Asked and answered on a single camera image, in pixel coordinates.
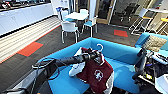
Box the white high table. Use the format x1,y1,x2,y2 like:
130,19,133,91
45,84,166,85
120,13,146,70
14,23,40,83
127,7,158,36

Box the round white table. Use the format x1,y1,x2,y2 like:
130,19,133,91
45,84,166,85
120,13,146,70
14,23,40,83
64,11,90,33

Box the white chair blue seat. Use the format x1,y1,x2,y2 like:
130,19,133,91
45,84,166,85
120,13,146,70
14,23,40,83
81,15,99,39

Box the red white varsity jacket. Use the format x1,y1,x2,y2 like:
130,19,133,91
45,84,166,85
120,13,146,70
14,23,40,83
67,46,115,94

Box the beige patterned cushion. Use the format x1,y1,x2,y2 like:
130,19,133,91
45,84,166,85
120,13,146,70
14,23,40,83
143,34,168,53

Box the blue corner sofa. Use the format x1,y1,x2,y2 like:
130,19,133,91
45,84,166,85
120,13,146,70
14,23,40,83
35,36,145,94

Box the wide wooden glass door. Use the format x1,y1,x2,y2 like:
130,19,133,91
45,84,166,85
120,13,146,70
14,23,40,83
95,0,115,25

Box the blue armchair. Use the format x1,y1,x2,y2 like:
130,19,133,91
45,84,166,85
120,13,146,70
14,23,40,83
134,31,168,58

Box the white hanger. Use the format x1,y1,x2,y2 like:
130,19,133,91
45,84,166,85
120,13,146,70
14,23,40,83
95,42,106,67

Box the black office chair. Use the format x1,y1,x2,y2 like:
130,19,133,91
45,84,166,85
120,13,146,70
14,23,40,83
121,2,138,22

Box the white round container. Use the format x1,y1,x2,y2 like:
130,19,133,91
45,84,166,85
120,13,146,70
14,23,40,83
154,73,168,94

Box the narrow wooden glass door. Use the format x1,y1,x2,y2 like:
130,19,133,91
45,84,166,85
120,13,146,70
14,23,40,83
75,0,90,14

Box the white kitchen counter cabinets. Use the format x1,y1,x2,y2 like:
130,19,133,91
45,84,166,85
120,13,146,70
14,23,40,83
0,1,55,36

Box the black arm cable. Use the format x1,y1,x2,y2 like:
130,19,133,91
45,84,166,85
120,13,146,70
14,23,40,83
19,57,62,94

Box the black equipment cart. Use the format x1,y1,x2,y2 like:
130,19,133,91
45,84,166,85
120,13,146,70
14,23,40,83
131,46,168,94

